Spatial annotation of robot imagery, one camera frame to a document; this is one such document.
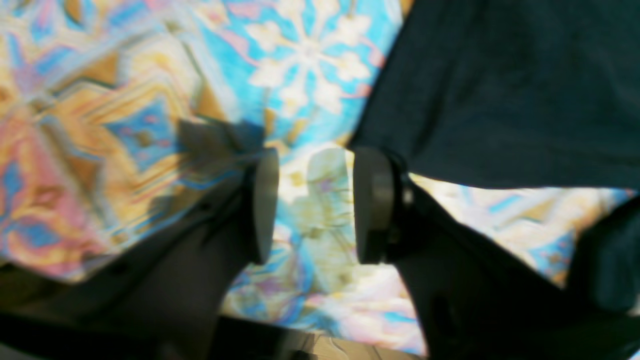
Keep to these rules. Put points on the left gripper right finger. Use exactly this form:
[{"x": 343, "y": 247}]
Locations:
[{"x": 473, "y": 299}]

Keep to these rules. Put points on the black long-sleeve t-shirt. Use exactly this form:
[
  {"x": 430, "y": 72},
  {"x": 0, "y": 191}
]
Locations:
[{"x": 504, "y": 94}]

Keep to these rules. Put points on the patterned tile tablecloth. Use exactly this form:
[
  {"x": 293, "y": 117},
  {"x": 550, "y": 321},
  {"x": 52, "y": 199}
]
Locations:
[{"x": 118, "y": 116}]

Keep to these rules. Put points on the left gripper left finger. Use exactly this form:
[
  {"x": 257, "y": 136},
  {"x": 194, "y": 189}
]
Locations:
[{"x": 160, "y": 300}]

